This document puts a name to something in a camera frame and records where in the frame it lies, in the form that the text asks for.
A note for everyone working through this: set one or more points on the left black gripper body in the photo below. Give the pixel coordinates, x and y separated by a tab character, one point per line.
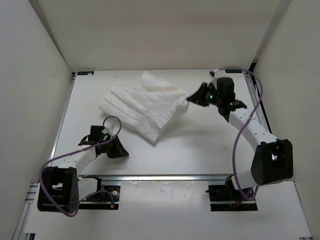
109	146

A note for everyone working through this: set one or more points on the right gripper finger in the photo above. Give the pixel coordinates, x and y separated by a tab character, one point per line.
200	103
200	94

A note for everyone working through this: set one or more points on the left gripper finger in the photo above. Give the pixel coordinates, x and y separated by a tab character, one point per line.
118	145
117	154

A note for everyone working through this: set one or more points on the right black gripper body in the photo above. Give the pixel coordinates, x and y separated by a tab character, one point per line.
212	97

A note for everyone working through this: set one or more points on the white pleated skirt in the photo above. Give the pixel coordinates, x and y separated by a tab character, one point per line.
147	112

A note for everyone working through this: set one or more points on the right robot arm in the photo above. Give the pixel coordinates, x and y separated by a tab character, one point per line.
273	157

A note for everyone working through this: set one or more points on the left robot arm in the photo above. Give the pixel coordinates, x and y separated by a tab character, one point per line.
62	189

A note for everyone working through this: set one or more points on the right blue corner label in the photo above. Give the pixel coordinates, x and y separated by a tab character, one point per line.
233	71

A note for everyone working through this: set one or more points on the blue corner label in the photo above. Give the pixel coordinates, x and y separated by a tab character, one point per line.
233	71
85	73

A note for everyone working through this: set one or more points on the white front cover board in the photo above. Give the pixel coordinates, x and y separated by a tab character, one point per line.
178	210

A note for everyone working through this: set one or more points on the left blue corner label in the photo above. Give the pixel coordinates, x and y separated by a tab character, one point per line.
85	73

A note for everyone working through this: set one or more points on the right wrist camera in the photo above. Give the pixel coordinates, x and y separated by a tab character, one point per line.
225	93

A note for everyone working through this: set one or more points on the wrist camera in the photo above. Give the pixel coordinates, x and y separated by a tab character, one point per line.
225	93
98	134

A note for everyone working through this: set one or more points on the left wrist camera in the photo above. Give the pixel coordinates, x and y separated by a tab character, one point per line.
98	134

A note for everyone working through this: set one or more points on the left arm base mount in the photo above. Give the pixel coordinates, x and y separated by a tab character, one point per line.
96	193

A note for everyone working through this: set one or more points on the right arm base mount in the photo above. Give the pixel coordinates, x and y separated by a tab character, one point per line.
225	198

